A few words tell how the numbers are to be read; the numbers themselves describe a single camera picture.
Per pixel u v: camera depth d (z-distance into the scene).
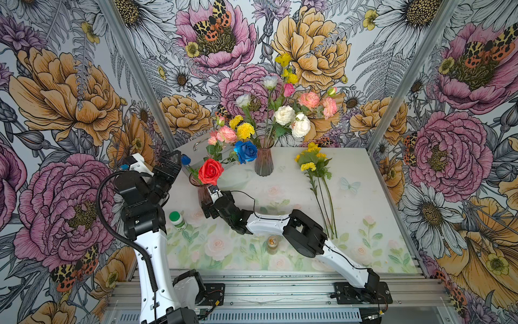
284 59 0.84
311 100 0.72
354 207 0.97
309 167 1.05
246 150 0.62
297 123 0.69
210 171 0.64
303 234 0.61
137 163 0.59
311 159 1.08
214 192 0.80
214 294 0.74
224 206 0.74
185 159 0.78
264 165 1.06
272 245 0.78
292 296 0.75
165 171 0.58
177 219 0.84
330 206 0.98
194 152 0.99
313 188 1.02
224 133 0.70
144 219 0.49
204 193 0.89
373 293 0.64
